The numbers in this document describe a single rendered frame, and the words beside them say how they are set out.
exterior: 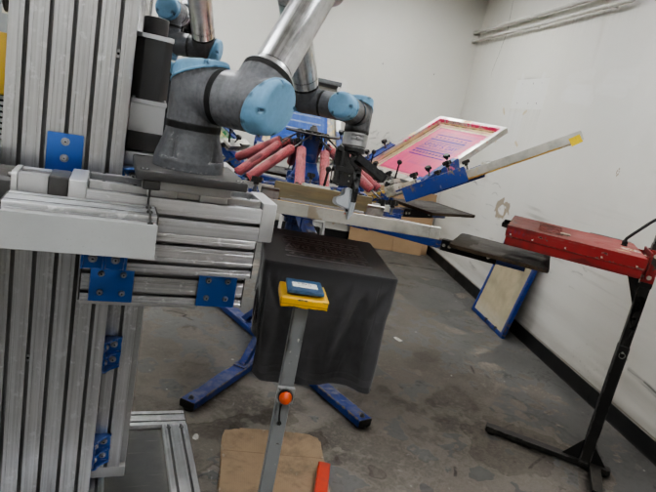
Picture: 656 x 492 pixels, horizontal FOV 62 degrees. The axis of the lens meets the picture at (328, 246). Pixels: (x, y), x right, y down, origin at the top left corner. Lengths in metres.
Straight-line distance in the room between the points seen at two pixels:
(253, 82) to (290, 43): 0.14
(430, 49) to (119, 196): 5.68
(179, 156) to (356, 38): 5.35
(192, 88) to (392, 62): 5.41
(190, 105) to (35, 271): 0.56
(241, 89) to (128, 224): 0.33
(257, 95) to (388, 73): 5.43
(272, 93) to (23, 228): 0.51
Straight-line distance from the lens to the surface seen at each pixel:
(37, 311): 1.48
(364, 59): 6.44
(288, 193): 2.23
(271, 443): 1.70
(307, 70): 1.57
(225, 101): 1.13
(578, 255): 2.60
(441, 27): 6.68
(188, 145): 1.19
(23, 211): 1.10
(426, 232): 1.72
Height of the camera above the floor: 1.44
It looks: 14 degrees down
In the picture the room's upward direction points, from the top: 11 degrees clockwise
